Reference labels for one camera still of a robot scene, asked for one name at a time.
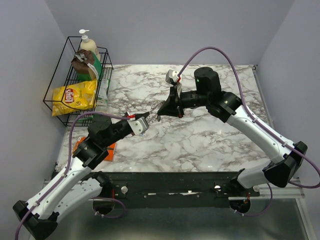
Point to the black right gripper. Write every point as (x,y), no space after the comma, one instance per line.
(173,106)

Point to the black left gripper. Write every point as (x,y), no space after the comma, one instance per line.
(139,115)

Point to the metal numbered key ring disc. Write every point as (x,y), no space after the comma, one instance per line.
(153,116)

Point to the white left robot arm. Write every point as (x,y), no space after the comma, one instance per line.
(42,213)

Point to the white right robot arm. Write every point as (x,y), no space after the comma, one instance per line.
(227,107)

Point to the green white packet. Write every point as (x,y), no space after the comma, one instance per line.
(100,104)

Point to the orange razor package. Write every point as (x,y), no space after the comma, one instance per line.
(110,149)

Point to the yellow Lays chips bag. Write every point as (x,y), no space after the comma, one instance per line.
(71,98)

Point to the brown and green bag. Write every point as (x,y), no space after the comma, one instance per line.
(86,65)

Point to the pump lotion bottle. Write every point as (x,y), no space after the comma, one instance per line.
(88,44)

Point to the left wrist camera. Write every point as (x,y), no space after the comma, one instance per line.
(138,126)

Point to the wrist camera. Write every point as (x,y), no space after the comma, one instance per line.
(138,126)
(175,80)

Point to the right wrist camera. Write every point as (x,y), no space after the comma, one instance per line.
(175,80)

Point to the black wire basket rack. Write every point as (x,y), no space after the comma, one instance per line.
(65,75)

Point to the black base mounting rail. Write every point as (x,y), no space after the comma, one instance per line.
(154,190)

